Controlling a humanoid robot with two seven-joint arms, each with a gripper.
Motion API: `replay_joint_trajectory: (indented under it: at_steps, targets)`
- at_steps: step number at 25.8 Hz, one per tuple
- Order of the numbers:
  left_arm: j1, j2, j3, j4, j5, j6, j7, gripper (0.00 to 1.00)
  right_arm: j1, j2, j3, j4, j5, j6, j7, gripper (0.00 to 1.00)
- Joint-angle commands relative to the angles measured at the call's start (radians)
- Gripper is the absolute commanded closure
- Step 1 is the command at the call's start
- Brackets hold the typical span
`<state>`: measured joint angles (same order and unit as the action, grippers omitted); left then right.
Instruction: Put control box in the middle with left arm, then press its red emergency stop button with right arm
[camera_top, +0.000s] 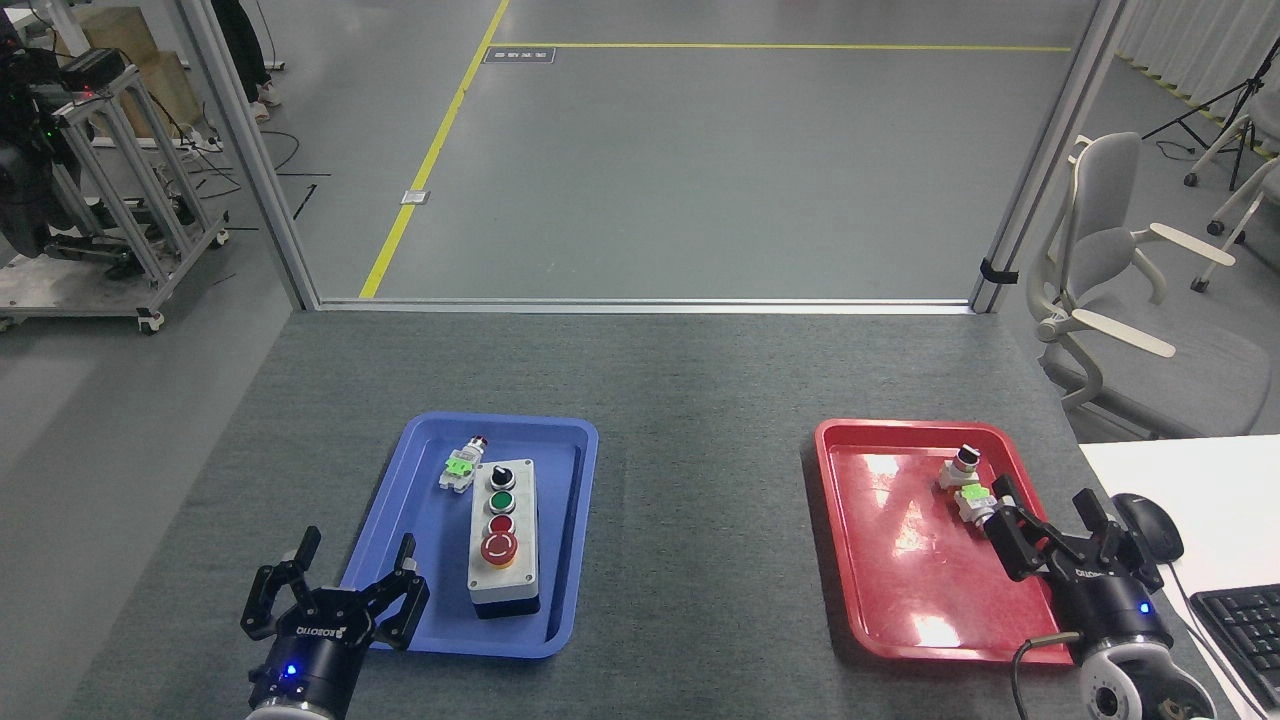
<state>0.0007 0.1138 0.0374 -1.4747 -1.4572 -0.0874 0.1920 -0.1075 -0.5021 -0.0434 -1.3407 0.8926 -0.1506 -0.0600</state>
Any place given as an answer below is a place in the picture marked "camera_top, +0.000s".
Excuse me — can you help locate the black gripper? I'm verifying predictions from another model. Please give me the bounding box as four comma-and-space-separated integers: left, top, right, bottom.
240, 526, 431, 714
985, 473, 1176, 661

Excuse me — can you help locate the grey control box with buttons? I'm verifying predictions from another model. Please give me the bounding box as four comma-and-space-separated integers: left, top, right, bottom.
467, 458, 542, 621

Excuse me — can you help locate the brown cardboard box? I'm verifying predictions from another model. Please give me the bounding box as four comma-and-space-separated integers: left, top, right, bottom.
55, 7, 206, 141

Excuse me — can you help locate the black computer mouse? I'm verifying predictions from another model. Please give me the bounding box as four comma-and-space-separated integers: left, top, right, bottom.
1112, 492, 1186, 564

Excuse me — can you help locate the blue plastic tray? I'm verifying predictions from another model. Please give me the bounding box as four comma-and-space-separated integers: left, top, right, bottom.
340, 411, 600, 660

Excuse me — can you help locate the white desk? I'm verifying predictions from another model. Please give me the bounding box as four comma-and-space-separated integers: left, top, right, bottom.
1078, 434, 1280, 720

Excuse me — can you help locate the red plastic tray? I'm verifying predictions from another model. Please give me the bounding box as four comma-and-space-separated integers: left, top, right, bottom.
813, 418, 1086, 666

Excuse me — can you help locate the grey office chair with armrests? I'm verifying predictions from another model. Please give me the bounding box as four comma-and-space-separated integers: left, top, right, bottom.
1027, 131, 1280, 441

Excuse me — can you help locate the black keyboard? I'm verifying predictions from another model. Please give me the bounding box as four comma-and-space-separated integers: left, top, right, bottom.
1190, 585, 1280, 711

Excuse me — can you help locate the grey wheeled chair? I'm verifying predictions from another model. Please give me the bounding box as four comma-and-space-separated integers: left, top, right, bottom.
1183, 110, 1280, 293

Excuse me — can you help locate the black tripod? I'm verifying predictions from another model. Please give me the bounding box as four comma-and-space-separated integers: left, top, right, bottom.
1142, 38, 1280, 191

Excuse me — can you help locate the black robot equipment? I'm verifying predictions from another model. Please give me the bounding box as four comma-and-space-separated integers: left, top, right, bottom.
0, 20, 101, 259

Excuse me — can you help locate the green push button switch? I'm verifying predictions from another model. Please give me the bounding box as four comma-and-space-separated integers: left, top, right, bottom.
955, 484, 1001, 529

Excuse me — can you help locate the black selector switch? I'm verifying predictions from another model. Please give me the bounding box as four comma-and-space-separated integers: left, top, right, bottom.
938, 445, 983, 491

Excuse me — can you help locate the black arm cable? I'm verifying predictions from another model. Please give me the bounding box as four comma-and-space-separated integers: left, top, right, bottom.
1010, 630, 1086, 720

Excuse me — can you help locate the black mouse cable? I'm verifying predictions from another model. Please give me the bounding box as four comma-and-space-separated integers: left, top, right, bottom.
1165, 560, 1256, 706

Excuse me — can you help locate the red push button switch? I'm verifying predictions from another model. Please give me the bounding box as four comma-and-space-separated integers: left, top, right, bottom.
438, 434, 491, 494

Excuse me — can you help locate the silver aluminium post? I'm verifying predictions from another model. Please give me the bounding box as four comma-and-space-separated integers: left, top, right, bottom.
968, 0, 1136, 314
178, 0, 321, 311

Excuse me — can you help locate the black floor cable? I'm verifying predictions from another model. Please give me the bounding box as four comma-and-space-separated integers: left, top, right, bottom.
190, 128, 333, 216

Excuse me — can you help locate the aluminium frame cart on wheels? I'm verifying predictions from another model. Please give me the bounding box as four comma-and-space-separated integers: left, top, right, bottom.
0, 62, 231, 336

